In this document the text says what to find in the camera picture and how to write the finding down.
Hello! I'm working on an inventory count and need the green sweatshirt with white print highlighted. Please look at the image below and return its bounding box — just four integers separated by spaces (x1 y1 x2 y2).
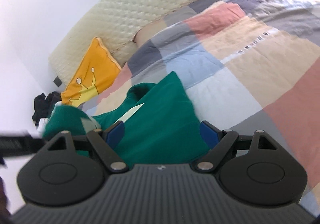
42 72 209 166

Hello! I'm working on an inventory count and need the black and white clothes pile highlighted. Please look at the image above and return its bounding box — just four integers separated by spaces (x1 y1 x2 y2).
32 92 61 134

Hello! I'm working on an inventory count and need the orange crown pillow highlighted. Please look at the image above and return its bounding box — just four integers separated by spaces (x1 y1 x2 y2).
61 37 121 107

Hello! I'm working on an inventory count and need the patchwork colour block duvet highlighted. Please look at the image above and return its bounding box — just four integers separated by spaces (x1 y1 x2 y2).
82 0 319 215

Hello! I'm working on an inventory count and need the black wall socket by bed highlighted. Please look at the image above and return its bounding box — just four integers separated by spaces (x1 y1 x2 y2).
53 77 62 87

